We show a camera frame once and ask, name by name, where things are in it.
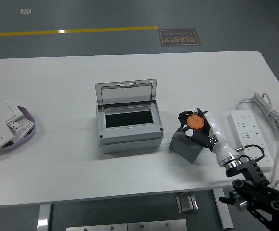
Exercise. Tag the yellow floor tape line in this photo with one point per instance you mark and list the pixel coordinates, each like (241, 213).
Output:
(81, 30)

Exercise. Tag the purple plastic tray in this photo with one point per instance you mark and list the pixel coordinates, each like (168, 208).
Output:
(21, 142)

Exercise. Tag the small white socket module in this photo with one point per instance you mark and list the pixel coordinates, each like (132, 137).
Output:
(13, 126)

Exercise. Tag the white wall switch plate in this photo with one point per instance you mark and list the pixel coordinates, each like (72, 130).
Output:
(6, 111)

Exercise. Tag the grey plastic junction box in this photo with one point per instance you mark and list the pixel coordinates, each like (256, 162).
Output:
(129, 137)

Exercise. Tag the transparent hinged box lid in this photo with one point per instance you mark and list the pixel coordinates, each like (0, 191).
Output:
(124, 95)

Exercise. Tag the orange cylinder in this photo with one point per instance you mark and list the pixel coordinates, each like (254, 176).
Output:
(194, 122)

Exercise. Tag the grey metal base plate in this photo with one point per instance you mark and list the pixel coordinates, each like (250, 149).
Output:
(127, 226)

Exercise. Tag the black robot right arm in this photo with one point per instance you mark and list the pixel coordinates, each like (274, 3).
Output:
(250, 168)

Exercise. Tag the white table leg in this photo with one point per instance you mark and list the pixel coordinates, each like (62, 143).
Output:
(43, 217)
(224, 211)

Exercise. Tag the small metal floor plate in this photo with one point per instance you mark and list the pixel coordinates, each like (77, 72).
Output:
(25, 11)

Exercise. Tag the grey metal box under table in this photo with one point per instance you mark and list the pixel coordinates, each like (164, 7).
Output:
(186, 204)

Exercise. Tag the grey cube with round hole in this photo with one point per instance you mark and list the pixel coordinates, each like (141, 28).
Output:
(185, 149)

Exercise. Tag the brown floor sign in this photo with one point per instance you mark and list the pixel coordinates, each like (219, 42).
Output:
(179, 37)

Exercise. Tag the white and black robot right hand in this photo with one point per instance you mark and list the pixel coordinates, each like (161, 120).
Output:
(220, 138)

